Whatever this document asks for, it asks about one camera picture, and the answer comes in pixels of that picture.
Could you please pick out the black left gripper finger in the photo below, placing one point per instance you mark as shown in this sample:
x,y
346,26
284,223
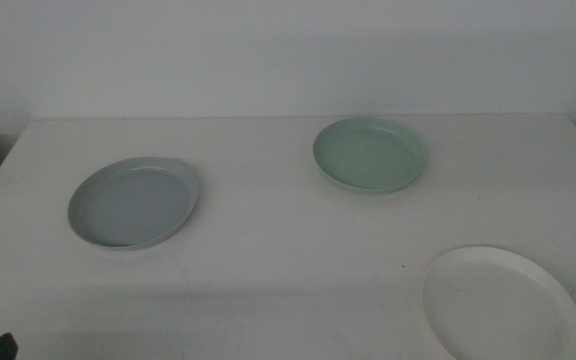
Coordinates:
x,y
3,348

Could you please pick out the grey shallow bowl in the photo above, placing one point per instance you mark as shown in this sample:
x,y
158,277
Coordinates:
x,y
133,205

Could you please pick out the pale green shallow bowl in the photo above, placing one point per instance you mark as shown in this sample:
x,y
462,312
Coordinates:
x,y
368,155

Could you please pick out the white shallow bowl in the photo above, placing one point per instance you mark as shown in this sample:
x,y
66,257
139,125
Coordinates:
x,y
498,305

